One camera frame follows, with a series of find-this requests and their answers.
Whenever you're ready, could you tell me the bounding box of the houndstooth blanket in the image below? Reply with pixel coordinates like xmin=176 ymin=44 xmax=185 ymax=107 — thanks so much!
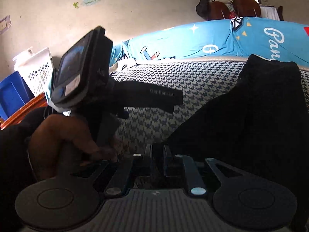
xmin=109 ymin=60 xmax=309 ymax=157

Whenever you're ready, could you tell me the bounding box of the white-clothed table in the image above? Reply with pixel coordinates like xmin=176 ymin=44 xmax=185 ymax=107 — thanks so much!
xmin=259 ymin=6 xmax=282 ymax=21

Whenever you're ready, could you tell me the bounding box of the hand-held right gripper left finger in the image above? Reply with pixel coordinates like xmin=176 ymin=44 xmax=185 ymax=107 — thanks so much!
xmin=70 ymin=144 xmax=153 ymax=198

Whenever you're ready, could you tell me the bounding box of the dark jacket pile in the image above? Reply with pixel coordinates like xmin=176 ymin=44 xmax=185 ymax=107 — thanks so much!
xmin=195 ymin=0 xmax=245 ymax=20

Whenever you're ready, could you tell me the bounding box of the person's left hand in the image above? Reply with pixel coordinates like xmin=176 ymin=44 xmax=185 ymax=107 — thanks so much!
xmin=28 ymin=114 xmax=119 ymax=181

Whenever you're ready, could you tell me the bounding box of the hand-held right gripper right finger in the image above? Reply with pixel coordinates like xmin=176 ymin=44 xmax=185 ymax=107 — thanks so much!
xmin=163 ymin=145 xmax=245 ymax=197

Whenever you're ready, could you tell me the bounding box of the wooden side table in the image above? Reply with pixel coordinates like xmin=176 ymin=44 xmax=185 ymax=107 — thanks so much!
xmin=0 ymin=92 xmax=49 ymax=130

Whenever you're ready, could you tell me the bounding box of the brown wooden chair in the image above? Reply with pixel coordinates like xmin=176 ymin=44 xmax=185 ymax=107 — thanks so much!
xmin=208 ymin=1 xmax=231 ymax=21
xmin=232 ymin=0 xmax=261 ymax=18

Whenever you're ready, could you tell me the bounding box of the blue plastic bin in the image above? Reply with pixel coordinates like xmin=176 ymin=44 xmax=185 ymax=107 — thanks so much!
xmin=0 ymin=71 xmax=35 ymax=121

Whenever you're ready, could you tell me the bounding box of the black shirt with red print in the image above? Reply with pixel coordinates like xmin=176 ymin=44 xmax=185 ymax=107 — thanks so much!
xmin=164 ymin=54 xmax=309 ymax=199

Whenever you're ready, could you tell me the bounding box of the white laundry basket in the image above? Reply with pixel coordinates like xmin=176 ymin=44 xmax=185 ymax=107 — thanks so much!
xmin=13 ymin=46 xmax=56 ymax=97

